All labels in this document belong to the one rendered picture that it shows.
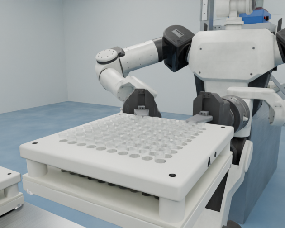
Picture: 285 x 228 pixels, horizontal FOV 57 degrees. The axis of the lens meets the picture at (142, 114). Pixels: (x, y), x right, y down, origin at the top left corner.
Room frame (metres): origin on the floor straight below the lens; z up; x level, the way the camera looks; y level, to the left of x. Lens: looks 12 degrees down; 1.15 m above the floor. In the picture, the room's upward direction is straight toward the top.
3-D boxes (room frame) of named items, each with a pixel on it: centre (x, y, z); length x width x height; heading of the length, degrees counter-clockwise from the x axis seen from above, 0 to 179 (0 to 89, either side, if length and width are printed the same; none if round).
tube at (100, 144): (0.33, 0.06, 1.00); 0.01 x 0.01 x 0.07
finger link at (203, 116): (0.48, -0.10, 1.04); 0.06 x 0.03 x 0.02; 142
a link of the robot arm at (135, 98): (0.62, 0.01, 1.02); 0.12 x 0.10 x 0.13; 2
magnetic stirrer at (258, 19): (1.67, -0.65, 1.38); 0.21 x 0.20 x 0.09; 53
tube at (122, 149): (0.32, 0.02, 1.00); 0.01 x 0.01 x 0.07
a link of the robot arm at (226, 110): (0.54, -0.16, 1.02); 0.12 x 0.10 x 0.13; 142
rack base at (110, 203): (0.40, 0.01, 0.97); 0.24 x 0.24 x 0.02; 60
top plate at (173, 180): (0.40, 0.01, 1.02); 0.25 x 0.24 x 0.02; 60
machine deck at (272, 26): (1.84, -0.72, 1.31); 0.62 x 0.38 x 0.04; 143
